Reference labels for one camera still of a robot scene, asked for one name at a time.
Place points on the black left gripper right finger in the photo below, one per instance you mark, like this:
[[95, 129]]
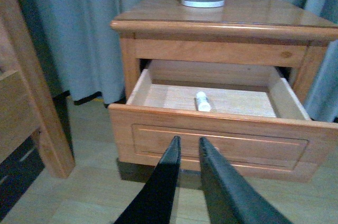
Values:
[[229, 197]]

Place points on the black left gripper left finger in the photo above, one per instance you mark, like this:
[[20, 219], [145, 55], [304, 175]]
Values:
[[154, 203]]

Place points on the wooden drawer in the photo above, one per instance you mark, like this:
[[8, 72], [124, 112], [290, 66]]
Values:
[[256, 121]]

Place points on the white medicine bottle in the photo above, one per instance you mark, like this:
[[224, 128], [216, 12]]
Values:
[[202, 102]]

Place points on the wooden nightstand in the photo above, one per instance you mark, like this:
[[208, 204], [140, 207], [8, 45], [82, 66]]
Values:
[[257, 32]]

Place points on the wooden bed frame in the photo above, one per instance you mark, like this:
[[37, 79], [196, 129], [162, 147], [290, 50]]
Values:
[[27, 109]]

